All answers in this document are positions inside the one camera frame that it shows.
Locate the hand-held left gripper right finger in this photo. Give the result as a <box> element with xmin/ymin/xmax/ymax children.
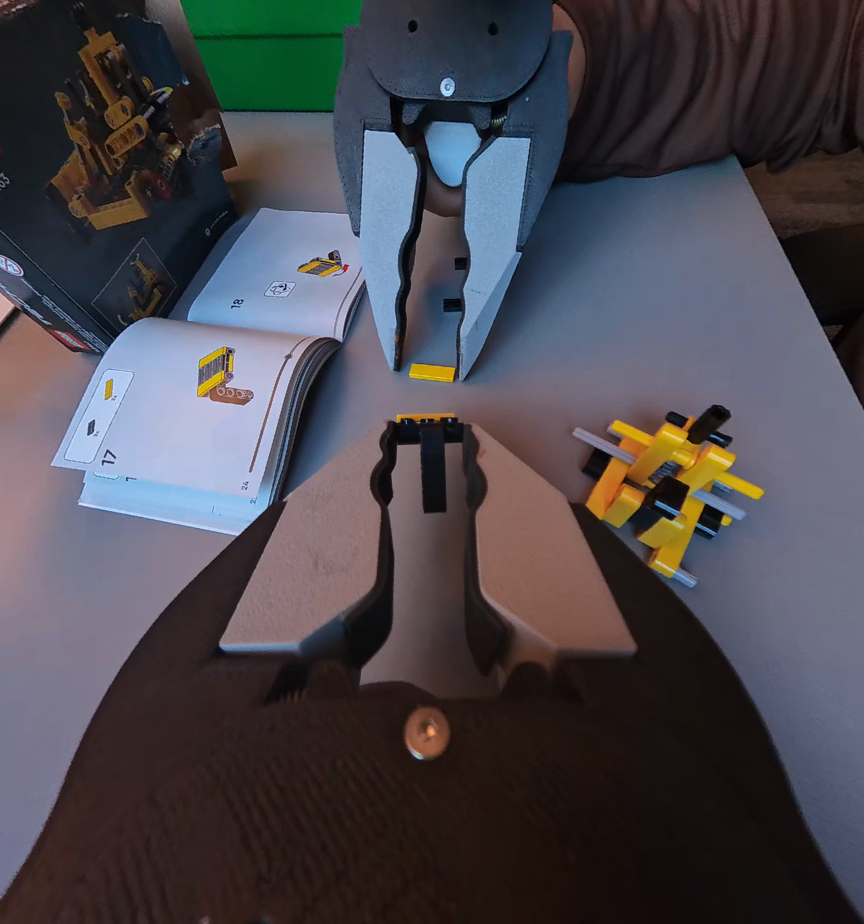
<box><xmin>463</xmin><ymin>421</ymin><xmax>638</xmax><ymax>677</ymax></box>

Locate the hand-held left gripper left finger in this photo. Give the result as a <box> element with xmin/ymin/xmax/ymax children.
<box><xmin>219</xmin><ymin>419</ymin><xmax>397</xmax><ymax>672</ymax></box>

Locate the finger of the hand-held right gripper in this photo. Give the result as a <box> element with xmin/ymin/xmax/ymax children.
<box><xmin>360</xmin><ymin>128</ymin><xmax>424</xmax><ymax>374</ymax></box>
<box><xmin>455</xmin><ymin>136</ymin><xmax>534</xmax><ymax>381</ymax></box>

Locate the black lego plate assembly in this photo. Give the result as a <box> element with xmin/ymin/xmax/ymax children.
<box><xmin>396</xmin><ymin>413</ymin><xmax>469</xmax><ymax>515</ymax></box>

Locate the person's right forearm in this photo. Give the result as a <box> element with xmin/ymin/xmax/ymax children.
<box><xmin>555</xmin><ymin>0</ymin><xmax>864</xmax><ymax>183</ymax></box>

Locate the yellow and black lego assembly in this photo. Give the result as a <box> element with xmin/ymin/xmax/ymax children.
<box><xmin>572</xmin><ymin>404</ymin><xmax>765</xmax><ymax>589</ymax></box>

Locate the lego instruction booklet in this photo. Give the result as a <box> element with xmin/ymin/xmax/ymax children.
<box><xmin>51</xmin><ymin>207</ymin><xmax>366</xmax><ymax>537</ymax></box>

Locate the dark lego set box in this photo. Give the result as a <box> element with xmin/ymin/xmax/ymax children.
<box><xmin>0</xmin><ymin>0</ymin><xmax>239</xmax><ymax>355</ymax></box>

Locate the person's right hand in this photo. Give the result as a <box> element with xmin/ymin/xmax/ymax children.
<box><xmin>422</xmin><ymin>180</ymin><xmax>464</xmax><ymax>219</ymax></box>

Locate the green plastic bin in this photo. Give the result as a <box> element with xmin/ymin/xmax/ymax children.
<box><xmin>181</xmin><ymin>0</ymin><xmax>364</xmax><ymax>113</ymax></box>

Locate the person's brown clothed body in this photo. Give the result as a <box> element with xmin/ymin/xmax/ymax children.
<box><xmin>782</xmin><ymin>217</ymin><xmax>864</xmax><ymax>434</ymax></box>

